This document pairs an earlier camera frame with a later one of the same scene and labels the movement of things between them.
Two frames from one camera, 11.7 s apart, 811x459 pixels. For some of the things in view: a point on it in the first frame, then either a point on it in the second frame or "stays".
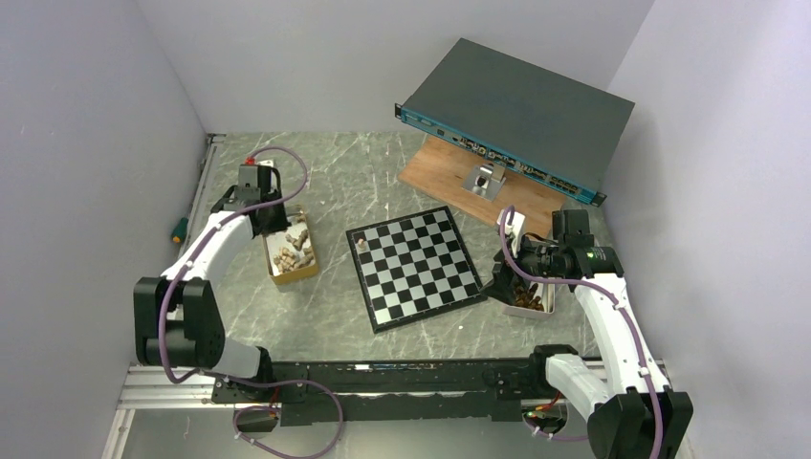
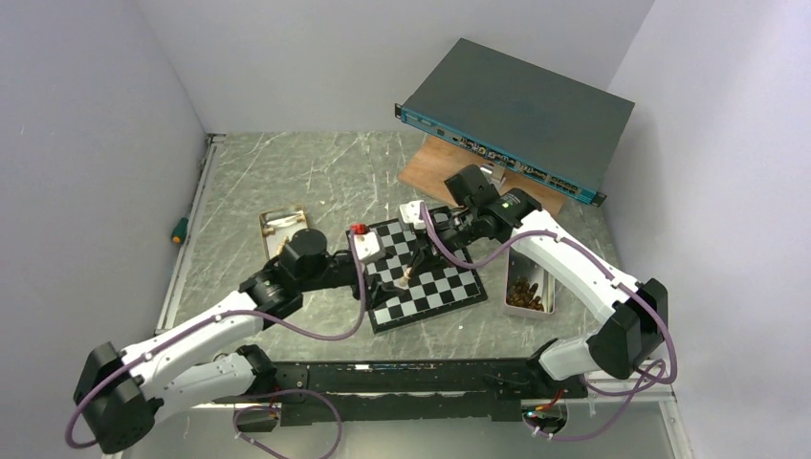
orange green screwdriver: (182, 230) stays
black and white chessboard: (412, 268) stays
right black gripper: (500, 286) → (427, 252)
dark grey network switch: (534, 121) stays
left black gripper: (279, 224) → (378, 292)
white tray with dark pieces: (533, 299) stays
